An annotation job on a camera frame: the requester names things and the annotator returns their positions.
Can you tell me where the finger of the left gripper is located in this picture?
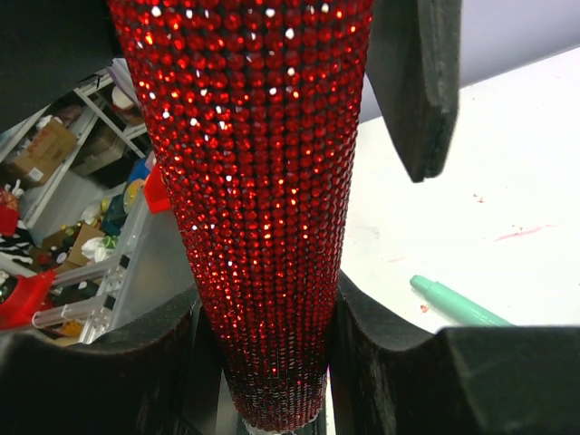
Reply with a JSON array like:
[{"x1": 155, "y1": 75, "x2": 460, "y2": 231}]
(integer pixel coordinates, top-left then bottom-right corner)
[
  {"x1": 366, "y1": 0, "x2": 461, "y2": 183},
  {"x1": 1, "y1": 0, "x2": 121, "y2": 131}
]

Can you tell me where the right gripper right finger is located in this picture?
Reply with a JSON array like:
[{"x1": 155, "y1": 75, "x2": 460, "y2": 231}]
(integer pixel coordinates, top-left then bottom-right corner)
[{"x1": 330, "y1": 275, "x2": 579, "y2": 434}]

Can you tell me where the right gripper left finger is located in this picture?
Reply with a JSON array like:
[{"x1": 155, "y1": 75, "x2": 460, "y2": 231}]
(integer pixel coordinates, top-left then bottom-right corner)
[{"x1": 1, "y1": 288, "x2": 236, "y2": 434}]

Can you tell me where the red glitter microphone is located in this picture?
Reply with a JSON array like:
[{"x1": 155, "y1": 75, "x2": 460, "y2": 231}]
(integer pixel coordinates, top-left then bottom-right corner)
[{"x1": 108, "y1": 1, "x2": 372, "y2": 433}]

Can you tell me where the teal plastic microphone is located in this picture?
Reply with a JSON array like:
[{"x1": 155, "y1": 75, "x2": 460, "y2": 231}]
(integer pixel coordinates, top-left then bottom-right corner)
[{"x1": 410, "y1": 275, "x2": 513, "y2": 327}]

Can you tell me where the cluttered storage shelf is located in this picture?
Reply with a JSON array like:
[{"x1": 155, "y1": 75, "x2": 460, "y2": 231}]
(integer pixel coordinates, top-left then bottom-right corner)
[{"x1": 0, "y1": 58, "x2": 160, "y2": 318}]

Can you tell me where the aluminium extrusion frame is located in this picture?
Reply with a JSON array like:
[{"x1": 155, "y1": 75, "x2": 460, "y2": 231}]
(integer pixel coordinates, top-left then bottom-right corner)
[{"x1": 32, "y1": 192, "x2": 195, "y2": 344}]

